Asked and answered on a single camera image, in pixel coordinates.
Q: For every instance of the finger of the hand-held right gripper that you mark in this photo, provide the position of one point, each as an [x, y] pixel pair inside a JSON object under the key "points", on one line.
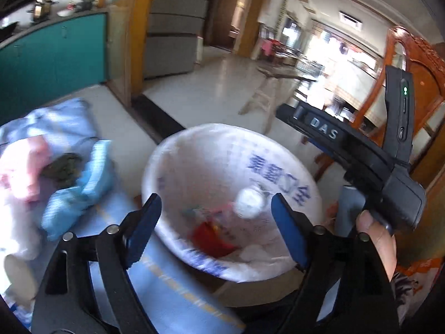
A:
{"points": [[290, 114]]}

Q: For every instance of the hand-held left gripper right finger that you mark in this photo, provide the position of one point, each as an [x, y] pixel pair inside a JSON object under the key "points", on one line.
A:
{"points": [[288, 231]]}

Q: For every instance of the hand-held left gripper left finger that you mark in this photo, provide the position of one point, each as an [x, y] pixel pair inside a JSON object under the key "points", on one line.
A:
{"points": [[144, 231]]}

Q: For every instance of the white bag lined bin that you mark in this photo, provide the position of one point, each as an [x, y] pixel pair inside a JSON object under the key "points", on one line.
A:
{"points": [[208, 160]]}

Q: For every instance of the green leafy vegetable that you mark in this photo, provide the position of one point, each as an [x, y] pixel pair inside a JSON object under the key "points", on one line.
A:
{"points": [[64, 168]]}

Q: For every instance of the person's right hand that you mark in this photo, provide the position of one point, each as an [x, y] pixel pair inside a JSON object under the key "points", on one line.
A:
{"points": [[379, 247]]}

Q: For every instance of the wooden stool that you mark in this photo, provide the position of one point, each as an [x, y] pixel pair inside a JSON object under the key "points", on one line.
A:
{"points": [[267, 90]]}

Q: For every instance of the white crumpled paper ball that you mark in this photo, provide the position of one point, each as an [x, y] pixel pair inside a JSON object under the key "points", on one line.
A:
{"points": [[249, 202]]}

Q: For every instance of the red wrapper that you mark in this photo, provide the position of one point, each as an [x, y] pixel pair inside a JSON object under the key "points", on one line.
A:
{"points": [[212, 240]]}

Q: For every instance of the light blue plastic bag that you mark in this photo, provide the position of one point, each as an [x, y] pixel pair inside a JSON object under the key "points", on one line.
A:
{"points": [[83, 188]]}

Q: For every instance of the carved wooden chair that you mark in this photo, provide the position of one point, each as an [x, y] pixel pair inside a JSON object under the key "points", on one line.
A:
{"points": [[427, 83]]}

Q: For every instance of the brown wooden door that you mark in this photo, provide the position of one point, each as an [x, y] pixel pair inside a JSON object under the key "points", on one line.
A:
{"points": [[224, 14]]}

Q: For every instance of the white plastic bag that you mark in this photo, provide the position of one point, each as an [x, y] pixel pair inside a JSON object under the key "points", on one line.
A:
{"points": [[17, 229]]}

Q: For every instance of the pink plastic bag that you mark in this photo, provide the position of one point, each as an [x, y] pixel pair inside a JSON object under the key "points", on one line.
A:
{"points": [[31, 167]]}

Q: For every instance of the silver refrigerator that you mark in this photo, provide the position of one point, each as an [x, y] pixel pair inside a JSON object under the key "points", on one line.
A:
{"points": [[173, 31]]}

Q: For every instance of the wooden framed glass partition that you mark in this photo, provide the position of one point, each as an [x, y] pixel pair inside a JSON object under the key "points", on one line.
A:
{"points": [[139, 24]]}

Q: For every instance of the teal kitchen cabinets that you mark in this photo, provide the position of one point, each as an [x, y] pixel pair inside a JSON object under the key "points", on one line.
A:
{"points": [[55, 55]]}

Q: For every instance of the white bowl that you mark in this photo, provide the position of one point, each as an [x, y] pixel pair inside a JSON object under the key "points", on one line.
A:
{"points": [[65, 12]]}

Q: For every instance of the black lidded pot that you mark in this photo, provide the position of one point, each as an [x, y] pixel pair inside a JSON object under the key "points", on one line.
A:
{"points": [[84, 4]]}

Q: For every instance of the steel cooking pot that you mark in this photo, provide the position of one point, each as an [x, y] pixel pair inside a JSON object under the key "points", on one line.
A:
{"points": [[42, 8]]}

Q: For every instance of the wall air conditioner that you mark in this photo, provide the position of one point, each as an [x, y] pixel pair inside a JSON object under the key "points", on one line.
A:
{"points": [[351, 20]]}

